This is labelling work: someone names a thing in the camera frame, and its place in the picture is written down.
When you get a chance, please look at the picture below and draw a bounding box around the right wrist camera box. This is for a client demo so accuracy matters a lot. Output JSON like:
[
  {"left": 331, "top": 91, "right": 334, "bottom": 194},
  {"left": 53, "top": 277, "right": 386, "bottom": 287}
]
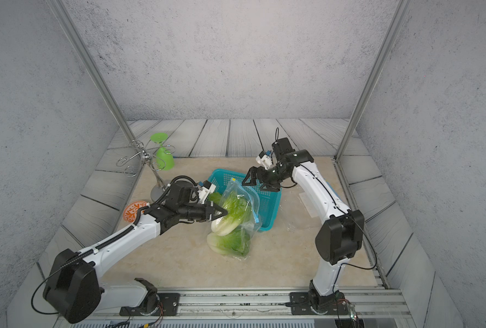
[{"left": 256, "top": 150, "right": 273, "bottom": 170}]

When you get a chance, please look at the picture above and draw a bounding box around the green plastic goblet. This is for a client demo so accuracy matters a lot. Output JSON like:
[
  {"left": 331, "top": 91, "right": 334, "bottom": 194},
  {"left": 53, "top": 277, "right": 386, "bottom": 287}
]
[{"left": 151, "top": 133, "right": 174, "bottom": 171}]

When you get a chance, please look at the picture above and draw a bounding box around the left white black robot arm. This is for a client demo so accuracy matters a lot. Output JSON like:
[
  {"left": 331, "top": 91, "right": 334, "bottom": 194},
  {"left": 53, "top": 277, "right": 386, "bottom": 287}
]
[{"left": 36, "top": 176, "right": 228, "bottom": 323}]

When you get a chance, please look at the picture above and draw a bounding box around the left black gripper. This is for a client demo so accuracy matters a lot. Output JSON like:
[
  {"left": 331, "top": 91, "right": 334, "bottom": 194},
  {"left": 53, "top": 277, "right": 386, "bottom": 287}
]
[{"left": 177, "top": 201, "right": 229, "bottom": 222}]

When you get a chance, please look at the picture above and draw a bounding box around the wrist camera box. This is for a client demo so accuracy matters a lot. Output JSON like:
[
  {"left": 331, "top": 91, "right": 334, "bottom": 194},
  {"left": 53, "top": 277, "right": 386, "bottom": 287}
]
[
  {"left": 256, "top": 150, "right": 273, "bottom": 170},
  {"left": 198, "top": 180, "right": 216, "bottom": 204}
]

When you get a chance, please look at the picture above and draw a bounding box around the metal frame post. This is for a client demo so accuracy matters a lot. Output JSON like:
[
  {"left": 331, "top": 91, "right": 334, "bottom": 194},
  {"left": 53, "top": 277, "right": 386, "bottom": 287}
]
[
  {"left": 334, "top": 0, "right": 412, "bottom": 162},
  {"left": 47, "top": 0, "right": 136, "bottom": 143}
]

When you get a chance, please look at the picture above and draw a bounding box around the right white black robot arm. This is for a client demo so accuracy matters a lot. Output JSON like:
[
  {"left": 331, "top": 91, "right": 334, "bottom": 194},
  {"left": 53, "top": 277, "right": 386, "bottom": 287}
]
[{"left": 242, "top": 137, "right": 368, "bottom": 316}]

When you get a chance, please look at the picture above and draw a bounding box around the chinese cabbage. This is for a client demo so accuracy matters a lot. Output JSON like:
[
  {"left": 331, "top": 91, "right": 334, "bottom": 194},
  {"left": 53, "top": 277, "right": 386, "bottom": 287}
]
[
  {"left": 209, "top": 191, "right": 252, "bottom": 236},
  {"left": 207, "top": 228, "right": 251, "bottom": 258}
]

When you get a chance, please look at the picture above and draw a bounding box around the orange patterned small dish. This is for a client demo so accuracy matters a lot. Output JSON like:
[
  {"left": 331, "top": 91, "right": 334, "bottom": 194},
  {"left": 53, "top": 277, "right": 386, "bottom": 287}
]
[{"left": 122, "top": 201, "right": 149, "bottom": 224}]

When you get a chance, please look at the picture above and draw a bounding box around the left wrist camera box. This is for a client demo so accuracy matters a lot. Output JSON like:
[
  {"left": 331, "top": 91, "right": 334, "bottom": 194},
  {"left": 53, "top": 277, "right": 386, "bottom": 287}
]
[{"left": 198, "top": 180, "right": 216, "bottom": 204}]

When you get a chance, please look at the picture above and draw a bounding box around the clear zipper bag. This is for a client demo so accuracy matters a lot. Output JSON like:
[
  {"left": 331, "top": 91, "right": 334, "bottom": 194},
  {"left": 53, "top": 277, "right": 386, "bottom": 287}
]
[{"left": 207, "top": 178, "right": 262, "bottom": 260}]

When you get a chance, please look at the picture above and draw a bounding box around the left metal frame post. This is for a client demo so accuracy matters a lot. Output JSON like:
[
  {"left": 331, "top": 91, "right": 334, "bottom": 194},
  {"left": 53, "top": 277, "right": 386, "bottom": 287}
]
[{"left": 47, "top": 0, "right": 136, "bottom": 143}]

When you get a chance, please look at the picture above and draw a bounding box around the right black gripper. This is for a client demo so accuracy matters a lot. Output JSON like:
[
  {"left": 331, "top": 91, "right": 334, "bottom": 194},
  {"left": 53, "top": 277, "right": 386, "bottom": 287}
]
[{"left": 241, "top": 166, "right": 289, "bottom": 193}]

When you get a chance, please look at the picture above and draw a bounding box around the teal plastic basket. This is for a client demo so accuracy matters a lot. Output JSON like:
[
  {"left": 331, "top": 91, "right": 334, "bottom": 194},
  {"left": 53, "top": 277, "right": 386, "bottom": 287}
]
[{"left": 208, "top": 169, "right": 281, "bottom": 232}]

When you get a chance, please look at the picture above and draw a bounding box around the right metal frame post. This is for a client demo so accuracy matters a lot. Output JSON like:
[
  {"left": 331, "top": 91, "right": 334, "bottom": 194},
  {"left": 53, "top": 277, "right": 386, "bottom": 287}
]
[{"left": 334, "top": 0, "right": 412, "bottom": 162}]

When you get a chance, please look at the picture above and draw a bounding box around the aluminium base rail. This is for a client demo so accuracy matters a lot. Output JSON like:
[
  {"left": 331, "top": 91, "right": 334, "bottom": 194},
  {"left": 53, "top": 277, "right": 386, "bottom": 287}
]
[{"left": 77, "top": 287, "right": 424, "bottom": 327}]

